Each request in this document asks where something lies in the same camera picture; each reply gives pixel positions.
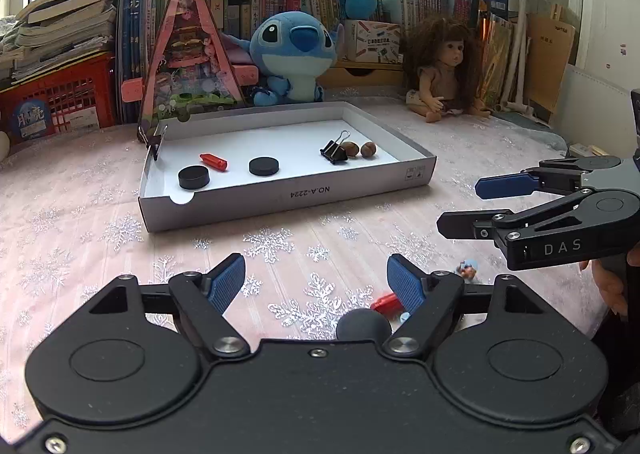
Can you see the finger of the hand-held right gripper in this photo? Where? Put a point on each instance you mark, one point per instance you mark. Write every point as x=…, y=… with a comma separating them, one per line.
x=505, y=185
x=465, y=225

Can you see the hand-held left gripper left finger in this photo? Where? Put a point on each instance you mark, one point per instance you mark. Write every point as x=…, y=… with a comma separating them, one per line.
x=225, y=282

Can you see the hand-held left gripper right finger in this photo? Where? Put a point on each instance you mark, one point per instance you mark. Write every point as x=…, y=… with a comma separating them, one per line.
x=407, y=285

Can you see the red crayon-shaped toy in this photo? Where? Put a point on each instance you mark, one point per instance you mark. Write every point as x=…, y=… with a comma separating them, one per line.
x=214, y=162
x=385, y=304

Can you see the small bear charm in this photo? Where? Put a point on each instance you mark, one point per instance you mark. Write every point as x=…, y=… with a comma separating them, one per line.
x=468, y=270

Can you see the thick black disc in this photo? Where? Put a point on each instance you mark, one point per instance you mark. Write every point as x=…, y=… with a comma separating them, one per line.
x=194, y=178
x=363, y=326

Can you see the brown hazelnut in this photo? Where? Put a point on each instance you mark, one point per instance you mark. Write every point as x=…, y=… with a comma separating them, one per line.
x=351, y=149
x=368, y=150

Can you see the white cardboard box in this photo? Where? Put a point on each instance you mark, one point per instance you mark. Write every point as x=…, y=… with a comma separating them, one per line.
x=300, y=134

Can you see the person's right hand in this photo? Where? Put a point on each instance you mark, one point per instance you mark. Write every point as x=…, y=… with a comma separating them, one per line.
x=611, y=291

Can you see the light blue plastic clip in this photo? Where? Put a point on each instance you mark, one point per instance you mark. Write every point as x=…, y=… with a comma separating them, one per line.
x=404, y=317

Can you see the orange leaning books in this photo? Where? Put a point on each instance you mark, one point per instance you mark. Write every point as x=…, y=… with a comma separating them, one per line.
x=495, y=59

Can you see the brown paper envelope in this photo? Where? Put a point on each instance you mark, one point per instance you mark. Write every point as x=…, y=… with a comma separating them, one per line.
x=547, y=64

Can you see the brown-haired doll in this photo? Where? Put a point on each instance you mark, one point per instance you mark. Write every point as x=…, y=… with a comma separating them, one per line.
x=450, y=69

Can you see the white pipe rack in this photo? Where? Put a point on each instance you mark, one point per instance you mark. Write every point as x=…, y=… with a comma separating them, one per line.
x=520, y=34

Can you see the small black binder clip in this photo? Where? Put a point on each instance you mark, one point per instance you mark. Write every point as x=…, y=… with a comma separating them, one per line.
x=156, y=147

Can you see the wooden drawer box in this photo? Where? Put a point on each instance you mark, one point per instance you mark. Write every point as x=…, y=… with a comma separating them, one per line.
x=370, y=74

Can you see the white box with pencil print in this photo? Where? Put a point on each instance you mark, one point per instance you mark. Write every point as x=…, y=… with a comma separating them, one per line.
x=372, y=42

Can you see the pink triangular dollhouse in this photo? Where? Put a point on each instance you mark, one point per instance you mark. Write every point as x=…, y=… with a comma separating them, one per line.
x=190, y=59

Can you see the round blue plush ball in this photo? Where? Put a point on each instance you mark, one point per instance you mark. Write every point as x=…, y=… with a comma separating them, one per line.
x=361, y=3

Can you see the red basket with blue label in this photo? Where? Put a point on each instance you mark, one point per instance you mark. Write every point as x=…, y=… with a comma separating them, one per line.
x=75, y=94

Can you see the blue alien plush toy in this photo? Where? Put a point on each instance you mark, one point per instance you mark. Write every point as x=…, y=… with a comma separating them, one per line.
x=295, y=44

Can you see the row of thin blue books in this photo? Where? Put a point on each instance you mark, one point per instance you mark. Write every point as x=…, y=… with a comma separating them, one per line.
x=132, y=34

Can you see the row of upright books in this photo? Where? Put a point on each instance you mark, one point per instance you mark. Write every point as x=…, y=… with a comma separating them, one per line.
x=240, y=9

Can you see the stack of lying books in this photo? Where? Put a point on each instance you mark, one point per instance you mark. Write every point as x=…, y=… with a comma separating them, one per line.
x=65, y=14

